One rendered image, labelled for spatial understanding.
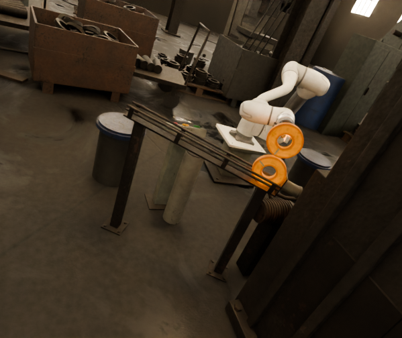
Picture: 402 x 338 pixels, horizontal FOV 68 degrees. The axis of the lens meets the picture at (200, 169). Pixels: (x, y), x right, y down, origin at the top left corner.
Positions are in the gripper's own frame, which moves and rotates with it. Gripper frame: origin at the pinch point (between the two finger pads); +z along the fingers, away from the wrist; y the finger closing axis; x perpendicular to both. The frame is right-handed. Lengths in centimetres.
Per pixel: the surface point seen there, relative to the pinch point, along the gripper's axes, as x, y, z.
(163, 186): -71, 50, -36
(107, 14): -15, 241, -292
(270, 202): -35.2, -8.9, -5.4
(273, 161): -12.2, 0.5, 0.8
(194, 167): -43, 34, -23
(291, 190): -21.8, -12.9, 1.5
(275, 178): -19.8, -4.0, 0.4
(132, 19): -12, 214, -313
